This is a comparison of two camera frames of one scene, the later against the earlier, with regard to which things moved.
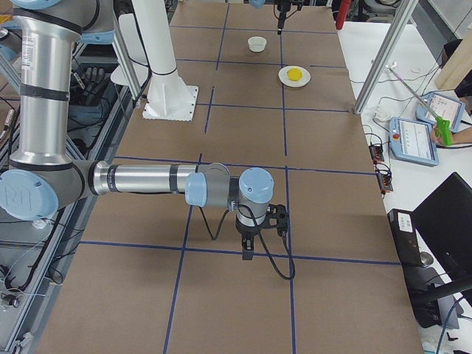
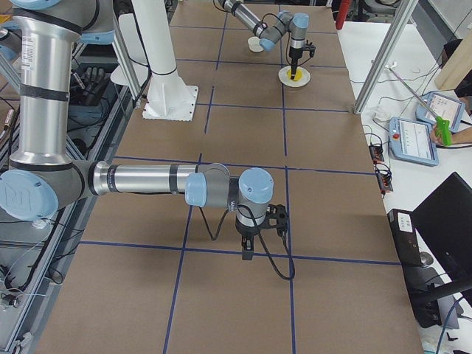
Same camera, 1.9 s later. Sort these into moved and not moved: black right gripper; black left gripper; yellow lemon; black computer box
Moved: black left gripper
Not moved: yellow lemon; black right gripper; black computer box
